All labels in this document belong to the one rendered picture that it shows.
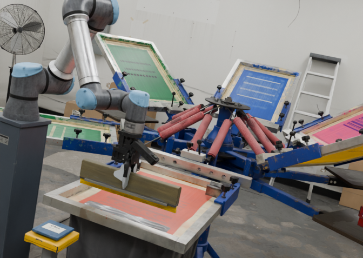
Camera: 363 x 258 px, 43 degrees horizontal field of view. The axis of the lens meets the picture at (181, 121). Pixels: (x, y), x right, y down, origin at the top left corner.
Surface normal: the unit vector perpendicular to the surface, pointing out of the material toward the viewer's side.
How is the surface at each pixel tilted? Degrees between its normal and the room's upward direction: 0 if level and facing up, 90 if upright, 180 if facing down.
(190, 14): 90
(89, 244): 95
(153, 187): 90
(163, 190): 90
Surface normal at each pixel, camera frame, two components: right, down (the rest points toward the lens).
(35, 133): 0.88, 0.26
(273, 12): -0.33, 0.11
